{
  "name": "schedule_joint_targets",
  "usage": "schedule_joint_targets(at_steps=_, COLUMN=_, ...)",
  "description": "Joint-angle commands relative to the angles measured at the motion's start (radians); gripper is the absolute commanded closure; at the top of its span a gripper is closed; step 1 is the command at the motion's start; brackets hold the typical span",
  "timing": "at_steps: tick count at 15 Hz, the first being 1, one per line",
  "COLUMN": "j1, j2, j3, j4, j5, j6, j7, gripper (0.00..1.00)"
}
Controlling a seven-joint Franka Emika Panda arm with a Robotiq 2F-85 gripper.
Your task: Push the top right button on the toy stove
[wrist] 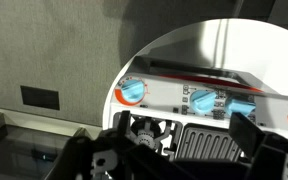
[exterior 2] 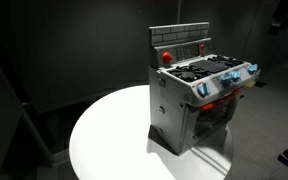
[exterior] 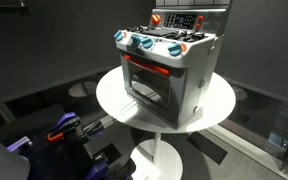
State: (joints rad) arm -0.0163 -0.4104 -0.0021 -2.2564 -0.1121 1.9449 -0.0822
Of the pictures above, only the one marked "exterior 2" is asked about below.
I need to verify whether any grey toy stove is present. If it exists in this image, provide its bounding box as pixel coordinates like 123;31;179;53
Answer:
148;21;262;157

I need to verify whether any large blue stove knob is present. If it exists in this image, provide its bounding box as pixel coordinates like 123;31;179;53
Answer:
196;81;211;99

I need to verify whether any thin vertical pole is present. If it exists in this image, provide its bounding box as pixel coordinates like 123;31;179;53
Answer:
176;0;182;25

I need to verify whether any red oven door handle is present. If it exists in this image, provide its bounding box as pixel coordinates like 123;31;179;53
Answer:
199;102;216;112

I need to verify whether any dark slanted frame beam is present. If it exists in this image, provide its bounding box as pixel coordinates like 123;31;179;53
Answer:
0;39;56;168

